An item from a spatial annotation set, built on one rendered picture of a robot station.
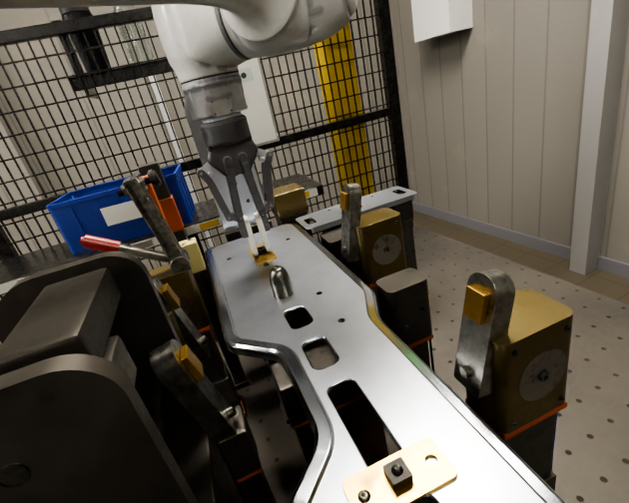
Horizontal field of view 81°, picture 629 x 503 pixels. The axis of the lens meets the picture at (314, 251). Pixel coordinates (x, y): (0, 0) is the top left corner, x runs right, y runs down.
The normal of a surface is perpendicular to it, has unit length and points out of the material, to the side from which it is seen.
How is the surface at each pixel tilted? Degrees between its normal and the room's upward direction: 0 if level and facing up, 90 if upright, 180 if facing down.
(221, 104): 90
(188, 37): 94
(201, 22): 93
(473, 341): 78
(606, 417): 0
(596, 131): 90
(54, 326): 0
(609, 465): 0
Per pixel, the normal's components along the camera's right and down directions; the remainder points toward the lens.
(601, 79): -0.89, 0.35
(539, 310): -0.21, -0.89
